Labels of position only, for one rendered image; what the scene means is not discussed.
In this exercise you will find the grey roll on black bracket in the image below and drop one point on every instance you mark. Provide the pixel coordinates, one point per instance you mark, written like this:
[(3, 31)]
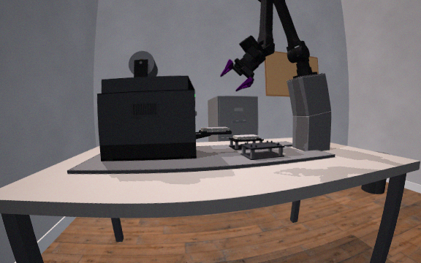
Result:
[(152, 67)]

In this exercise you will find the black rectangular frame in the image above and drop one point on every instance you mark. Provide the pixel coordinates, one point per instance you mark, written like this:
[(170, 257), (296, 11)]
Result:
[(237, 146)]

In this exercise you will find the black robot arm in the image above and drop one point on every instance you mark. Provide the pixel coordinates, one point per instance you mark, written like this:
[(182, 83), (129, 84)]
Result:
[(256, 51)]

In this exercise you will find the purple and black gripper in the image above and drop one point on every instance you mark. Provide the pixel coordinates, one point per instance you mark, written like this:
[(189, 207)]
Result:
[(240, 68)]

